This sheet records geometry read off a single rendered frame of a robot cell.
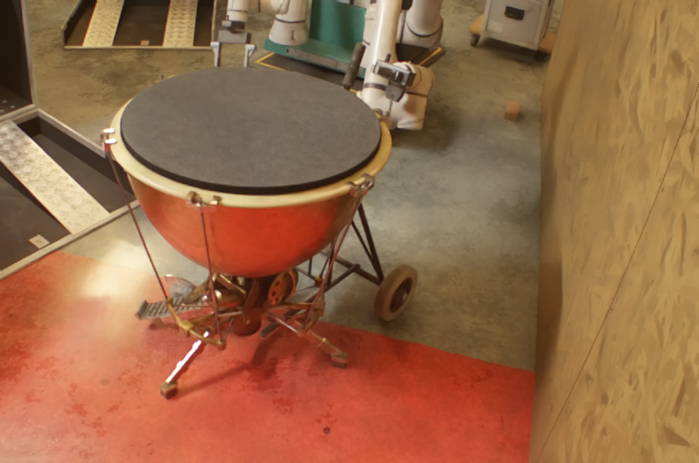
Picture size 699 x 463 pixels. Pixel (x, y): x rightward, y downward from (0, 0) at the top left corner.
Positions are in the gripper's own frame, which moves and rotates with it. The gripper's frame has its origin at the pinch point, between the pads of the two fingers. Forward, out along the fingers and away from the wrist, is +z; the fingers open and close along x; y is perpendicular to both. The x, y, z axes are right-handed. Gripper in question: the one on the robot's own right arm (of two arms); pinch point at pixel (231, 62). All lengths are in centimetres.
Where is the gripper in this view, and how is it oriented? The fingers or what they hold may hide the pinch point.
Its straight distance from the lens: 291.9
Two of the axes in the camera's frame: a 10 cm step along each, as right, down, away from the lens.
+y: 3.0, -1.5, 9.4
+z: -1.2, 9.8, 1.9
